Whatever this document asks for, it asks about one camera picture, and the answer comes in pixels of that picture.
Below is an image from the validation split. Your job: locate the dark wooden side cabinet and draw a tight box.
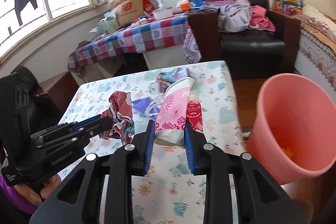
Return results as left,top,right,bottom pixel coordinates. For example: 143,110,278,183
189,10,222,62

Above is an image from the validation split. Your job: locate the orange box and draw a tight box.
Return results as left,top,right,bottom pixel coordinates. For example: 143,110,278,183
176,0,190,12

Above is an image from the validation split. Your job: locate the white tissue box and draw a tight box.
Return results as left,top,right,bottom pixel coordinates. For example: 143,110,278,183
153,7,173,20

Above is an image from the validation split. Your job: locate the red pink patterned cloth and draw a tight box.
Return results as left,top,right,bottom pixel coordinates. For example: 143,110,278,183
183,23,202,64

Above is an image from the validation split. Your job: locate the purple wrapper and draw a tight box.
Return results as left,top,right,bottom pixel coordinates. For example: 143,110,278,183
132,97,162,121

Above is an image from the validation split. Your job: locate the floral animal print tablecloth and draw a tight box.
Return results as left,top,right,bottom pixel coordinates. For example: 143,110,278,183
61,61,245,223

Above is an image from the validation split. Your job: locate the pink paper cup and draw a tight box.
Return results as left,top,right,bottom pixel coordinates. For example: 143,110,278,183
154,77,203,147

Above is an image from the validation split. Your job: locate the red white paper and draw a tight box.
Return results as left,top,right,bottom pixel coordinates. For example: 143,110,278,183
99,91,135,145

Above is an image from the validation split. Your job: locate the blue packet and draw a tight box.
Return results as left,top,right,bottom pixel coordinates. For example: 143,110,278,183
190,0,203,9

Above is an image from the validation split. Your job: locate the blue red wrapper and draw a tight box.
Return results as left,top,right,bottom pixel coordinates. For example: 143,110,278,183
156,67,189,94

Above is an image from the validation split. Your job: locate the left hand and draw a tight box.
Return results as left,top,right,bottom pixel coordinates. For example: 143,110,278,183
14,174,61,205

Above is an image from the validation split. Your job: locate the grey lilac clothes pile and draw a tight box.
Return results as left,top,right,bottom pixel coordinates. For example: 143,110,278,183
202,0,252,33

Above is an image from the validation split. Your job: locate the floral beige blanket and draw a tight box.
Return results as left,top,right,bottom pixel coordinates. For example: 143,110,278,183
295,5,335,54

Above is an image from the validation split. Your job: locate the red packet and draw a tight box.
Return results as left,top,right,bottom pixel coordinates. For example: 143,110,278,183
142,0,155,16

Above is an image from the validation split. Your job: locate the low brown wooden cabinet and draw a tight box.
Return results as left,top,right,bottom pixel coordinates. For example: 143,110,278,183
36,71,79,114

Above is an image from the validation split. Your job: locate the black leather armchair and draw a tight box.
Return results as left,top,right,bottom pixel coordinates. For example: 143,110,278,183
187,0,301,79

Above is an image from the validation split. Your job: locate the brown New Balance paper bag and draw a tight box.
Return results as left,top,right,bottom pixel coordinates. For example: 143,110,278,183
108,0,144,27

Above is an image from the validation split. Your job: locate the colourful comic pillow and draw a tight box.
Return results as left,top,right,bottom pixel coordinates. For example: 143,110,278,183
273,0,304,16

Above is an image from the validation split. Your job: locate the green carton box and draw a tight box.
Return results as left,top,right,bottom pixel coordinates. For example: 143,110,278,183
98,12,120,34

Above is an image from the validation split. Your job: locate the pink plastic trash bin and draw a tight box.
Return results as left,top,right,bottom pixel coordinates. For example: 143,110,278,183
247,73,335,185

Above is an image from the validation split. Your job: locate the pink red garment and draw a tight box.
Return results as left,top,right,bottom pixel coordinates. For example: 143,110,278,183
248,6,276,32

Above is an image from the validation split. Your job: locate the bed with quilted mattress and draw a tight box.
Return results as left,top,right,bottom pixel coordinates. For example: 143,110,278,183
294,24,335,101

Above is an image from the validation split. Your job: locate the plaid checkered tablecloth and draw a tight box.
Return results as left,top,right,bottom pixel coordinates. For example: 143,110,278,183
68,12,189,69

